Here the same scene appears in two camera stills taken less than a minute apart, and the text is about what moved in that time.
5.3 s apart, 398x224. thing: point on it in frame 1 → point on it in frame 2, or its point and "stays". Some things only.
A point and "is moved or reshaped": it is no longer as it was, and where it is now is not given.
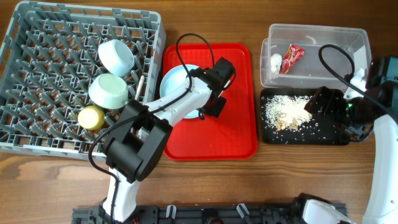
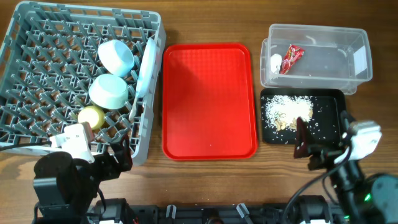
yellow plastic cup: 91,117 stays
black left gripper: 217,109 → 113,170
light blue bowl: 117,59 stays
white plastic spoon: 139,87 is moved or reshaped
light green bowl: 109,91 stays
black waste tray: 285,121 stays
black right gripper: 334,98 → 325,154
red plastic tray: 234,135 stays
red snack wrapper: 294,52 stays
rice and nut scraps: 284,112 stays
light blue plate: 178,78 → 146,69
